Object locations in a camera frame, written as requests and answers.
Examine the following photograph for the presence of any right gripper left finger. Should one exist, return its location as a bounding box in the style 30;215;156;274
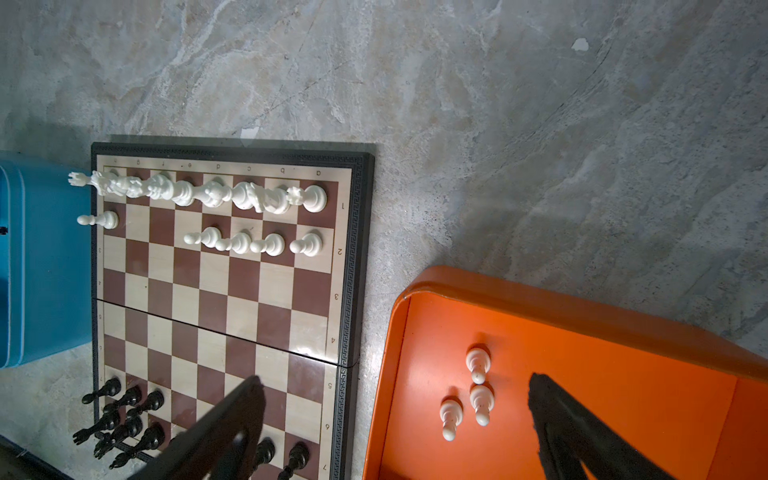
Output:
131;375;266;479

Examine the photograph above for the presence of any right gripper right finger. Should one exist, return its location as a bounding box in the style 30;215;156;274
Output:
528;373;671;479

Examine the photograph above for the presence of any white pawn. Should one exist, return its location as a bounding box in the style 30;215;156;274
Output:
183;226;222;248
470;385;495;427
465;346;492;385
439;398;463;442

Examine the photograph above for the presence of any folding chess board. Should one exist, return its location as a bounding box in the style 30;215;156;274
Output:
86;142;375;479

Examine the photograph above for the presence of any orange plastic tray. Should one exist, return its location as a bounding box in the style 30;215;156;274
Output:
363;266;767;479

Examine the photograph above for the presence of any blue plastic tray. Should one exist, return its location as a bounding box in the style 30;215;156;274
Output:
1;151;92;369

